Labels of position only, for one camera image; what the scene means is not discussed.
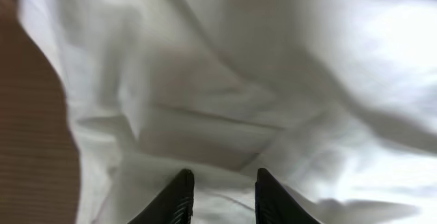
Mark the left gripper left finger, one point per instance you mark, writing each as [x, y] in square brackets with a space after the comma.
[173, 205]

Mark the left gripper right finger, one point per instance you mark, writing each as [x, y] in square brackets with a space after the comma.
[275, 205]

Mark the white t-shirt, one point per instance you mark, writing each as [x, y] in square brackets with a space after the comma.
[336, 98]

